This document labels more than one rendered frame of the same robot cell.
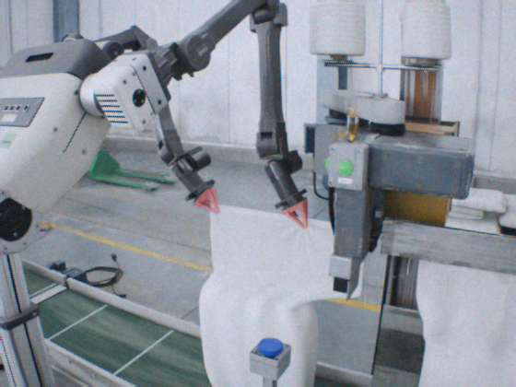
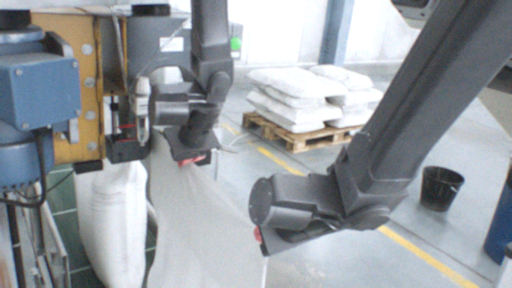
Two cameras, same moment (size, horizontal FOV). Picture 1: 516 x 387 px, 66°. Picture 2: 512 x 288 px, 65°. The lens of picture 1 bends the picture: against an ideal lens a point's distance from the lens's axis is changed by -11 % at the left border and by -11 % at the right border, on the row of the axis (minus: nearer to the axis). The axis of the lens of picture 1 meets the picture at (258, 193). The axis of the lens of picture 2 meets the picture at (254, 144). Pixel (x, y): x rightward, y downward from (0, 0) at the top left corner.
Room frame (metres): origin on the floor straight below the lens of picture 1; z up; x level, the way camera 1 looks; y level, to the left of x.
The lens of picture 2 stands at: (1.82, 0.34, 1.44)
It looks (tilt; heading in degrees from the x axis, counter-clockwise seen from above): 22 degrees down; 205
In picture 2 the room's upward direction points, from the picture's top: 6 degrees clockwise
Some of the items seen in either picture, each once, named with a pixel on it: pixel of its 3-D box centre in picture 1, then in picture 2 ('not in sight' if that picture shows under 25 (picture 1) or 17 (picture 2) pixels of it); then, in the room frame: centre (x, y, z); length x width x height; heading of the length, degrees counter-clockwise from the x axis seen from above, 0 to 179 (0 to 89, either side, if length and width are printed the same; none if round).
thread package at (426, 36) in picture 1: (426, 30); not in sight; (1.19, -0.46, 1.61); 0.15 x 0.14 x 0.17; 62
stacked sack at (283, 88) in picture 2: not in sight; (311, 86); (-1.76, -0.82, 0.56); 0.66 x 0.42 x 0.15; 152
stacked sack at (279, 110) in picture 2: not in sight; (306, 110); (-1.76, -0.83, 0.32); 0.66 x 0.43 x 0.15; 154
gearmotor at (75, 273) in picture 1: (63, 275); not in sight; (2.20, 1.15, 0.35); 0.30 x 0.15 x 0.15; 62
